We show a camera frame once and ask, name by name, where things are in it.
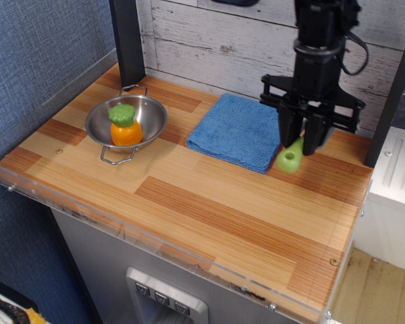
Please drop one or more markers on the black frame post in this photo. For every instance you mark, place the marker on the black frame post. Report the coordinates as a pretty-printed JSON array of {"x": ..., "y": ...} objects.
[
  {"x": 128, "y": 44},
  {"x": 382, "y": 28}
]

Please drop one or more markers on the white toy sink counter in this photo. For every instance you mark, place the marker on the white toy sink counter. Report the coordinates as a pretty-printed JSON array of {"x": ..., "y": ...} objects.
[{"x": 380, "y": 229}]

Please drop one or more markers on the steel bowl with handles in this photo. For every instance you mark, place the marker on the steel bowl with handles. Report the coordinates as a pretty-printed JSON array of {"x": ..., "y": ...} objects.
[{"x": 151, "y": 115}]

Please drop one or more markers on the orange toy carrot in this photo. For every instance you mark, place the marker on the orange toy carrot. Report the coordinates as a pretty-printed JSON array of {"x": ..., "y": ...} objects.
[{"x": 125, "y": 129}]

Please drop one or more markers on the green handled grey spatula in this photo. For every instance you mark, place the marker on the green handled grey spatula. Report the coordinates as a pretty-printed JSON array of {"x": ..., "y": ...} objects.
[{"x": 290, "y": 158}]

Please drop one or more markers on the clear acrylic table guard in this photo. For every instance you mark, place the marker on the clear acrylic table guard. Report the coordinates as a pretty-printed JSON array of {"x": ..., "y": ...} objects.
[{"x": 267, "y": 237}]

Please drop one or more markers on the yellow toy at corner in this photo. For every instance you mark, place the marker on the yellow toy at corner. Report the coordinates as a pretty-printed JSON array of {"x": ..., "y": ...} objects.
[{"x": 35, "y": 317}]

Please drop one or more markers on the black right frame post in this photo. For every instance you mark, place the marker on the black right frame post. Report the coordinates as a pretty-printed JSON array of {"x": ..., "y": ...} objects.
[{"x": 382, "y": 28}]

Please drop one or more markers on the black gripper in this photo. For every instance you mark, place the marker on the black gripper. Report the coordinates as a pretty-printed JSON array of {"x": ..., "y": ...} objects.
[{"x": 315, "y": 79}]

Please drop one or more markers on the black left frame post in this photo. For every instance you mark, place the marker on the black left frame post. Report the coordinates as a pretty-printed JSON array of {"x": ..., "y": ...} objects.
[{"x": 128, "y": 44}]

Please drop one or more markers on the silver dispenser button panel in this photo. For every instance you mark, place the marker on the silver dispenser button panel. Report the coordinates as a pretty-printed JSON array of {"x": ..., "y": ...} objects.
[{"x": 158, "y": 302}]

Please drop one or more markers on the black braided handle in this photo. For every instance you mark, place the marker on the black braided handle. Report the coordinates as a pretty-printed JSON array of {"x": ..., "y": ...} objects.
[{"x": 16, "y": 314}]

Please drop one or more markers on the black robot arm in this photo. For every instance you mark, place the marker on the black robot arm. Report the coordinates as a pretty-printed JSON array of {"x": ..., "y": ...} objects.
[{"x": 311, "y": 104}]

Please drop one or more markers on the grey toy fridge cabinet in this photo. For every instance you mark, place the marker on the grey toy fridge cabinet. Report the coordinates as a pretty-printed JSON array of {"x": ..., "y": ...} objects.
[{"x": 103, "y": 260}]

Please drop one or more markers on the blue folded cloth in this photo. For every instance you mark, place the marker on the blue folded cloth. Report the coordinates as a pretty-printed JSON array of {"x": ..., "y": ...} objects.
[{"x": 240, "y": 131}]

